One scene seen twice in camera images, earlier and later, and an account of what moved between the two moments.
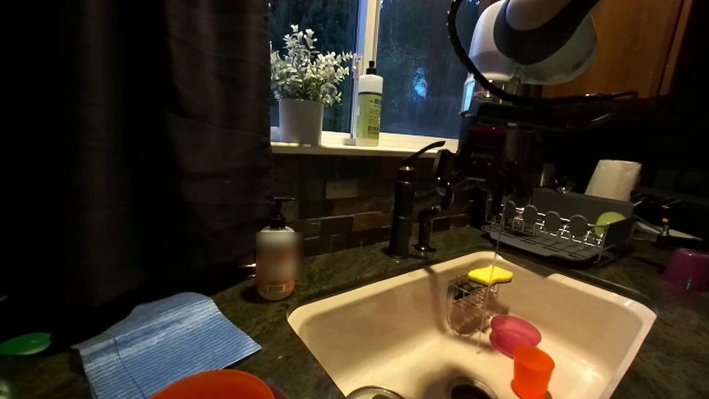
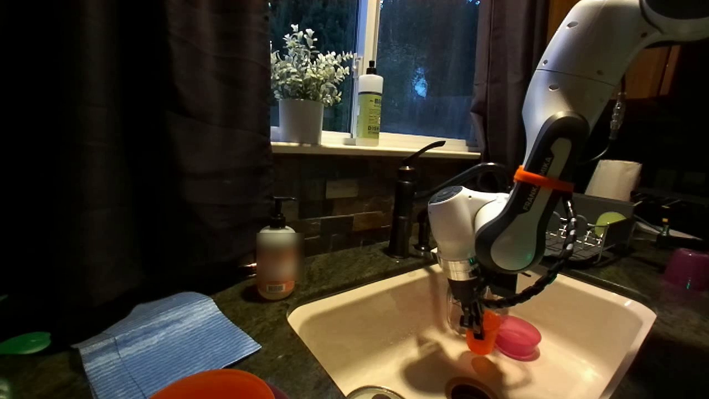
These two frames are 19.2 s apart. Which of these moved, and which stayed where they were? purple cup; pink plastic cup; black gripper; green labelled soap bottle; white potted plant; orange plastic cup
Moved: black gripper; orange plastic cup
Stayed: pink plastic cup; white potted plant; purple cup; green labelled soap bottle
